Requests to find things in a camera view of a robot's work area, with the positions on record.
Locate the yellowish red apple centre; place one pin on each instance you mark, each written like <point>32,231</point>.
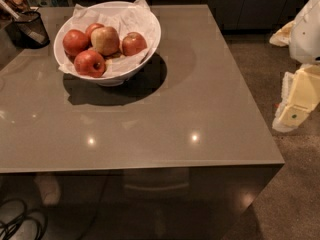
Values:
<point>105,40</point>

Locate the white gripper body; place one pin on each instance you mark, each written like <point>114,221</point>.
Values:
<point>306,34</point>

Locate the red apple back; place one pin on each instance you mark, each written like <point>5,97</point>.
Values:
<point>91,28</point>

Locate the white crumpled paper liner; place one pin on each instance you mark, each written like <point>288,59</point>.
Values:
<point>128,17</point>

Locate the white bowl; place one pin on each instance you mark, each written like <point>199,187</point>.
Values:
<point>133,71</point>

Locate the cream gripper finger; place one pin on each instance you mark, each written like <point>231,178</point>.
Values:
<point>300,96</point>
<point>282,37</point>

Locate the black mesh pen cup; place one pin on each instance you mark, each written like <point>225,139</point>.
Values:
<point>29,31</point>

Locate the red apple front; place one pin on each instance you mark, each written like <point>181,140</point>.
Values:
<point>90,63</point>

